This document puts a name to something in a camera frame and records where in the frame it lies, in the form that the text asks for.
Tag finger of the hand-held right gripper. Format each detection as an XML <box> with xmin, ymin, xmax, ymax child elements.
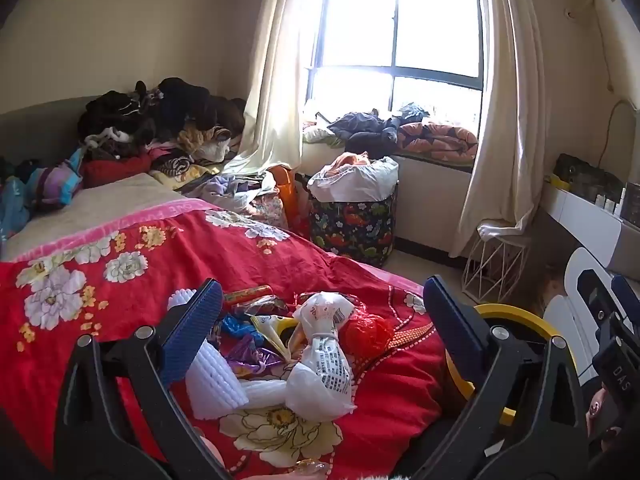
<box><xmin>611</xmin><ymin>274</ymin><xmax>640</xmax><ymax>327</ymax></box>
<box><xmin>576</xmin><ymin>269</ymin><xmax>619</xmax><ymax>332</ymax></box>

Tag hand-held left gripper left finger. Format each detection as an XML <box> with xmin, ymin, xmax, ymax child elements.
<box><xmin>54</xmin><ymin>278</ymin><xmax>231</xmax><ymax>480</ymax></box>

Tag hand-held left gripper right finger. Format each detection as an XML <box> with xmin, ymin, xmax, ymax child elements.
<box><xmin>400</xmin><ymin>275</ymin><xmax>591</xmax><ymax>480</ymax></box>

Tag blue plastic wrapper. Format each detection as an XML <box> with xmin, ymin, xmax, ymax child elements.
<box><xmin>220</xmin><ymin>314</ymin><xmax>259</xmax><ymax>349</ymax></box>

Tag white foam net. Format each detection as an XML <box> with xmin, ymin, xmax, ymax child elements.
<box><xmin>235</xmin><ymin>379</ymin><xmax>301</xmax><ymax>412</ymax></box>
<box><xmin>167</xmin><ymin>287</ymin><xmax>251</xmax><ymax>421</ymax></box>

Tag purple foil wrapper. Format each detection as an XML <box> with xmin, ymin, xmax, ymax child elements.
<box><xmin>222</xmin><ymin>335</ymin><xmax>287</xmax><ymax>379</ymax></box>

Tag yellow rimmed waste bin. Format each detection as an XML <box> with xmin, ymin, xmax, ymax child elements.
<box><xmin>444</xmin><ymin>302</ymin><xmax>566</xmax><ymax>426</ymax></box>

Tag brown snack wrapper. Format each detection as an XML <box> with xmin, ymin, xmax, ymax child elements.
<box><xmin>240</xmin><ymin>297</ymin><xmax>297</xmax><ymax>319</ymax></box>

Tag yellow wrapper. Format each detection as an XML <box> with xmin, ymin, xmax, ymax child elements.
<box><xmin>249</xmin><ymin>311</ymin><xmax>302</xmax><ymax>362</ymax></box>

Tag red mesh bag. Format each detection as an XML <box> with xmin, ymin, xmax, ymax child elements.
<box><xmin>340</xmin><ymin>311</ymin><xmax>397</xmax><ymax>362</ymax></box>

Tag white printed plastic bag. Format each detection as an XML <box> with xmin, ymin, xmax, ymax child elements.
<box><xmin>285</xmin><ymin>291</ymin><xmax>359</xmax><ymax>417</ymax></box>

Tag person's right hand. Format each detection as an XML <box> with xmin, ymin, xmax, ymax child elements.
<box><xmin>586</xmin><ymin>389</ymin><xmax>626</xmax><ymax>454</ymax></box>

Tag cardboard box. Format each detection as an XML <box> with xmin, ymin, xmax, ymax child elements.
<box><xmin>531</xmin><ymin>274</ymin><xmax>567</xmax><ymax>317</ymax></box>

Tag red floral blanket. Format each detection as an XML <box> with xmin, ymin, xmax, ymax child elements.
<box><xmin>0</xmin><ymin>197</ymin><xmax>481</xmax><ymax>480</ymax></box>

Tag white dressing table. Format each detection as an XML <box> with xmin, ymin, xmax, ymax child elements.
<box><xmin>540</xmin><ymin>180</ymin><xmax>640</xmax><ymax>396</ymax></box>

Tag row of small white bottles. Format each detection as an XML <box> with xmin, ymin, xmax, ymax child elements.
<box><xmin>594</xmin><ymin>186</ymin><xmax>628</xmax><ymax>217</ymax></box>

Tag dark cosmetic bag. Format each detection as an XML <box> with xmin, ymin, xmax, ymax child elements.
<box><xmin>552</xmin><ymin>152</ymin><xmax>627</xmax><ymax>202</ymax></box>

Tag dinosaur print storage basket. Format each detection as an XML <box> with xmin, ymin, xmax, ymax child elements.
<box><xmin>307</xmin><ymin>185</ymin><xmax>399</xmax><ymax>269</ymax></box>

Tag floral fabric bag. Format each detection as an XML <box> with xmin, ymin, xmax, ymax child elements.
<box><xmin>249</xmin><ymin>191</ymin><xmax>290</xmax><ymax>232</ymax></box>

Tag lavender clothes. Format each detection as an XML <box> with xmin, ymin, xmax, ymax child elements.
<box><xmin>181</xmin><ymin>172</ymin><xmax>281</xmax><ymax>212</ymax></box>

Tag wavy framed mirror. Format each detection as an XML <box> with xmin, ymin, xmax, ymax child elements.
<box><xmin>602</xmin><ymin>97</ymin><xmax>640</xmax><ymax>187</ymax></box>

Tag large white plastic bag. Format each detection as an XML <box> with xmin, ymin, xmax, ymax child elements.
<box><xmin>306</xmin><ymin>155</ymin><xmax>401</xmax><ymax>204</ymax></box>

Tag brown patterned blanket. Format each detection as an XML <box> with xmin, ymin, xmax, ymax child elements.
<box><xmin>149</xmin><ymin>152</ymin><xmax>228</xmax><ymax>192</ymax></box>

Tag beige bed sheet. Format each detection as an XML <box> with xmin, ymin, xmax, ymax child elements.
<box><xmin>0</xmin><ymin>172</ymin><xmax>171</xmax><ymax>262</ymax></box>

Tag orange bag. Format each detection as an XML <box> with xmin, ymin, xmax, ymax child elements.
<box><xmin>269</xmin><ymin>164</ymin><xmax>312</xmax><ymax>241</ymax></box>

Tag orange patterned quilt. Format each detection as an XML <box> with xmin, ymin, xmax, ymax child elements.
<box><xmin>396</xmin><ymin>119</ymin><xmax>479</xmax><ymax>164</ymax></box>

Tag red pillow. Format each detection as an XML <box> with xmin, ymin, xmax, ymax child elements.
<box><xmin>80</xmin><ymin>152</ymin><xmax>157</xmax><ymax>189</ymax></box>

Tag cream curtain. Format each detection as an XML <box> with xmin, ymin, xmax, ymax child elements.
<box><xmin>222</xmin><ymin>0</ymin><xmax>322</xmax><ymax>177</ymax></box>
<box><xmin>447</xmin><ymin>0</ymin><xmax>547</xmax><ymax>262</ymax></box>

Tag orange cloth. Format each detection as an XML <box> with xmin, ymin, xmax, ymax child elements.
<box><xmin>331</xmin><ymin>152</ymin><xmax>372</xmax><ymax>169</ymax></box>

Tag dark jacket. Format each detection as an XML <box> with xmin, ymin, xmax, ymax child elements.
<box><xmin>327</xmin><ymin>109</ymin><xmax>402</xmax><ymax>159</ymax></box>

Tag blue purple cloth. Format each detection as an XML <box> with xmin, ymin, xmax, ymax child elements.
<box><xmin>0</xmin><ymin>149</ymin><xmax>84</xmax><ymax>241</ymax></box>

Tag pile of dark clothes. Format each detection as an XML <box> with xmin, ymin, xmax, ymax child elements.
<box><xmin>77</xmin><ymin>76</ymin><xmax>248</xmax><ymax>161</ymax></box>

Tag white green pillow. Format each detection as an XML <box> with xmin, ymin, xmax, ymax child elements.
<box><xmin>301</xmin><ymin>119</ymin><xmax>347</xmax><ymax>149</ymax></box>

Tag grey headboard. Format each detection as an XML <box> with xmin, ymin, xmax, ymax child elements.
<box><xmin>0</xmin><ymin>94</ymin><xmax>101</xmax><ymax>172</ymax></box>

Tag black framed window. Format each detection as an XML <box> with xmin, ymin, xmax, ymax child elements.
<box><xmin>304</xmin><ymin>0</ymin><xmax>489</xmax><ymax>127</ymax></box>

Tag white wire stool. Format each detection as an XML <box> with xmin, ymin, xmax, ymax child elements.
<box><xmin>461</xmin><ymin>219</ymin><xmax>532</xmax><ymax>307</ymax></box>

